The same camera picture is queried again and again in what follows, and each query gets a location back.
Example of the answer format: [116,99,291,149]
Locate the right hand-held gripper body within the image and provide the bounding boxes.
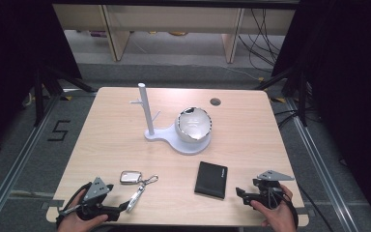
[252,169,295,211]

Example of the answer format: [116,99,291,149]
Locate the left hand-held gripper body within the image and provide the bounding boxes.
[76,176,121,222]

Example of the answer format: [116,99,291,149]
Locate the silver car key with keychain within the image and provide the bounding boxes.
[119,170,159,214]

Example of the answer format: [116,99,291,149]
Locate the black wallet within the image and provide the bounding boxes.
[193,160,229,200]

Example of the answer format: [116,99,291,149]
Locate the person's right hand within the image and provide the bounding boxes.
[249,184,300,232]

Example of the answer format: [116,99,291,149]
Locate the person's left hand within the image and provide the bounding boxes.
[57,188,109,232]

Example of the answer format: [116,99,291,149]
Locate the white cup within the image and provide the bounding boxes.
[174,106,214,144]

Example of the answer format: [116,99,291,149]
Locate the black metal stand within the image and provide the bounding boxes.
[33,63,99,128]
[253,63,311,128]

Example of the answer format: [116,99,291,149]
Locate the black curtain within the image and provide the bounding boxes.
[0,0,82,162]
[271,0,371,223]

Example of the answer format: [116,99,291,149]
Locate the light wooden desk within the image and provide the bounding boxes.
[52,4,297,65]

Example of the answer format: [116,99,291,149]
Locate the black cable loop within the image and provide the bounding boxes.
[55,181,93,227]

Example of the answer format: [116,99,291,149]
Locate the metal floor rail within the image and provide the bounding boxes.
[284,96,359,232]
[0,94,62,232]

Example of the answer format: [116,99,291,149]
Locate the white stand with post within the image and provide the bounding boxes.
[128,82,213,157]

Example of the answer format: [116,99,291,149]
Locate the white cable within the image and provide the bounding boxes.
[202,62,263,82]

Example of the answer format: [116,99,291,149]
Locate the bundle of black cables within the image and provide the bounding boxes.
[237,9,286,74]

